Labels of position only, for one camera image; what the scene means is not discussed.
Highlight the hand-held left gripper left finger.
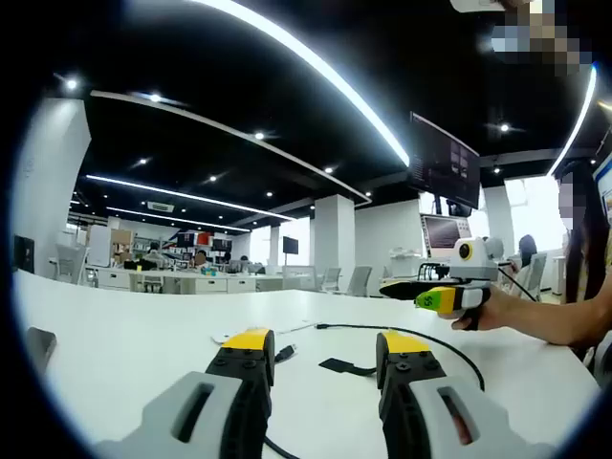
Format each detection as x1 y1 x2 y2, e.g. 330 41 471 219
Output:
95 327 277 459

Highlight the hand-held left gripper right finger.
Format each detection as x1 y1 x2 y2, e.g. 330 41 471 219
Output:
375 330 557 459

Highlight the black Velcro strap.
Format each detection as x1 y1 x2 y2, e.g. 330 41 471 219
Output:
317 355 380 380

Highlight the black charging cable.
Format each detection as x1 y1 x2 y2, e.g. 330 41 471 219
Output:
261 322 487 459

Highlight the white office desk row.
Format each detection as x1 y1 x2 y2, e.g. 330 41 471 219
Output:
88 265 288 295

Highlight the person's right hand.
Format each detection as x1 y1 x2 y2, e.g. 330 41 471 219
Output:
450 288 512 333

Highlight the white printer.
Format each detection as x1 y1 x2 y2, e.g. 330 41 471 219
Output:
388 246 426 274

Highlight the open laptop on stand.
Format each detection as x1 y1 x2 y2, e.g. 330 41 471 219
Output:
420 213 472 263

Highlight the white office chair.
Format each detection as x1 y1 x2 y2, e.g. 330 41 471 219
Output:
54 242 91 284
320 266 343 294
344 265 374 297

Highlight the white power strip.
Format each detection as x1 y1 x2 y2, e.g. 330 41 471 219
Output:
211 320 317 346

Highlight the hanging black monitor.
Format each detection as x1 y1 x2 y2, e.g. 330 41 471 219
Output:
409 110 482 211

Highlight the black smartphone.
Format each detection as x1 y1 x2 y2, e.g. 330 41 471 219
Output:
25 326 58 380

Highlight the long ceiling light strip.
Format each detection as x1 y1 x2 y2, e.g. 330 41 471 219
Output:
188 0 412 167
546 63 600 179

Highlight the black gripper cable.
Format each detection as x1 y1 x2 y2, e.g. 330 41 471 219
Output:
496 264 539 302

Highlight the wall poster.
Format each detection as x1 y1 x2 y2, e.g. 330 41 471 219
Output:
591 153 612 229

